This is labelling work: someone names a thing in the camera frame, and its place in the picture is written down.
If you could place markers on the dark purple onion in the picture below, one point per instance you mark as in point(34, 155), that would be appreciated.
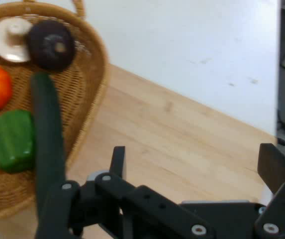
point(50, 46)

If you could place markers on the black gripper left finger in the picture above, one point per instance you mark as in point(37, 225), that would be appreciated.
point(132, 204)

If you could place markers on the green bell pepper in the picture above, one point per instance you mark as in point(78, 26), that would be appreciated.
point(11, 139)

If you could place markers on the woven wicker basket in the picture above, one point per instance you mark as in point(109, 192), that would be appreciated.
point(82, 82)

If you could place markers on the dark green cucumber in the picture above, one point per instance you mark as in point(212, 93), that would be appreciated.
point(47, 124)

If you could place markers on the beige mushroom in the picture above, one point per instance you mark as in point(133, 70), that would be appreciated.
point(6, 41)

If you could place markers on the wooden cutting board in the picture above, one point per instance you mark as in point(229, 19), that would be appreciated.
point(169, 132)

